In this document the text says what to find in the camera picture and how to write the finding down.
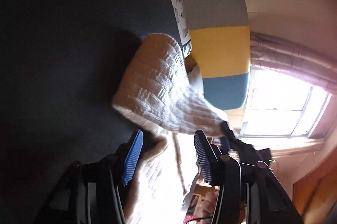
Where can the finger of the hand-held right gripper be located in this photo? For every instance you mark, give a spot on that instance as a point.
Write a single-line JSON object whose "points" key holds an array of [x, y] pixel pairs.
{"points": [[224, 140], [227, 128]]}

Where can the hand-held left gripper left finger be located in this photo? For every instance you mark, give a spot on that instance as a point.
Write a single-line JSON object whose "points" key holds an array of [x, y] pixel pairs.
{"points": [[133, 158]]}

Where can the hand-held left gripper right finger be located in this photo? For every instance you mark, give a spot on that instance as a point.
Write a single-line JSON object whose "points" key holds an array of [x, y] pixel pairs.
{"points": [[204, 158]]}

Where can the cream knit sweater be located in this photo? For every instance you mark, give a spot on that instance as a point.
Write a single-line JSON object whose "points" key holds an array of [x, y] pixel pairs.
{"points": [[158, 92]]}

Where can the white framed window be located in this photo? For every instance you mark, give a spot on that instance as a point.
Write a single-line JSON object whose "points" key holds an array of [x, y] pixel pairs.
{"points": [[276, 97]]}

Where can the grey yellow blue sofa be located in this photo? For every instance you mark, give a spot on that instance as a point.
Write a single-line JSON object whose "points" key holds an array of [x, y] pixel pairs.
{"points": [[218, 50]]}

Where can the beige patterned curtain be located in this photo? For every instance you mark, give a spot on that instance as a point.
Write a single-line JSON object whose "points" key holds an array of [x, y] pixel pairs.
{"points": [[289, 58]]}

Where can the geometric print pillow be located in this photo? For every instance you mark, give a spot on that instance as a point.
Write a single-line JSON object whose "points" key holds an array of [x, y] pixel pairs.
{"points": [[181, 13]]}

